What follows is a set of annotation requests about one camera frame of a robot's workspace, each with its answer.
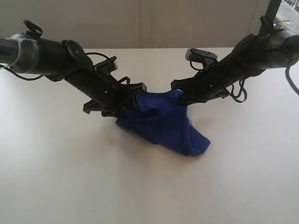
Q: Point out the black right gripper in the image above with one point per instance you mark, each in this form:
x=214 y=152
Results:
x=218 y=80

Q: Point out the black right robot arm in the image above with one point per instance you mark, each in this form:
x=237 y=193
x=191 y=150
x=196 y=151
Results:
x=253 y=55

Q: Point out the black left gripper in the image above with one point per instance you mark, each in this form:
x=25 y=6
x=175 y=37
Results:
x=108 y=95

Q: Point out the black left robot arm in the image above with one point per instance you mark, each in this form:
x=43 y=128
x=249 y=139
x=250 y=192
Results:
x=29 y=53

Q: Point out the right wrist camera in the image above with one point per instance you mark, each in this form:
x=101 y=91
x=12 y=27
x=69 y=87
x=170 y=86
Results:
x=205 y=58

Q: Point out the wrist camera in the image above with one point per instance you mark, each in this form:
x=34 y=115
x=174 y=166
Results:
x=205 y=58
x=108 y=65

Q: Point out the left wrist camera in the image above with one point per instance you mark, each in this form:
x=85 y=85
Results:
x=108 y=65

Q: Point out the dark window frame post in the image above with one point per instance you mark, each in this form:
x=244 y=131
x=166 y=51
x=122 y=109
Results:
x=272 y=17

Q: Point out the blue microfibre towel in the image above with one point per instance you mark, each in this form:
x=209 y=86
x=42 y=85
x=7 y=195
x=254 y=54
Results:
x=163 y=120

